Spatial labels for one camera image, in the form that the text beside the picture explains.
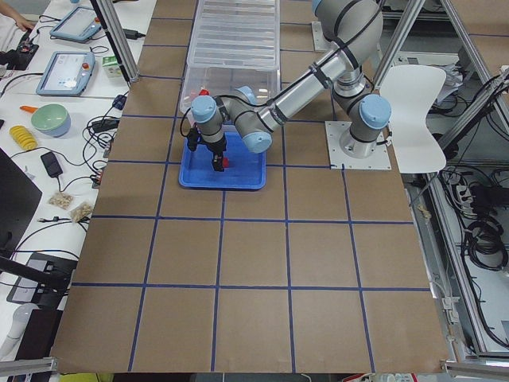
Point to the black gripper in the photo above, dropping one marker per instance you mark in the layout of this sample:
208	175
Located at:
217	148

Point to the clear plastic box lid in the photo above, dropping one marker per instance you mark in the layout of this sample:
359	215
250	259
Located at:
236	34

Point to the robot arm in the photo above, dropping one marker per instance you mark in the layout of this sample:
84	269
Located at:
353	29

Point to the green white carton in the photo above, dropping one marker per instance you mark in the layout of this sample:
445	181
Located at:
111	67

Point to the black power adapter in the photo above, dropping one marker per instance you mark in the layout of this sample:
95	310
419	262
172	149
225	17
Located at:
51	165

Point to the green bowl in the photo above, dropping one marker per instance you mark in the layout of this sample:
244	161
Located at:
52	120

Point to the teach pendant tablet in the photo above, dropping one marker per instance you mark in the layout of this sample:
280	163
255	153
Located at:
67	74
79	25

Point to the yellow toy corn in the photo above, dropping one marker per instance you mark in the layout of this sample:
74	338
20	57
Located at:
23	137

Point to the toy carrot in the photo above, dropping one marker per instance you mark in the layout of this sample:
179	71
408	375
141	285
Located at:
29	109

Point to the white chair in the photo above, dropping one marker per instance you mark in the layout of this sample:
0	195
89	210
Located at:
411	91

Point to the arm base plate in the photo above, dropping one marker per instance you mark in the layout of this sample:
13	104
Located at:
346	153

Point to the aluminium frame post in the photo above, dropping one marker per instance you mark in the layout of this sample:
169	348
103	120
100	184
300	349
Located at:
111	25

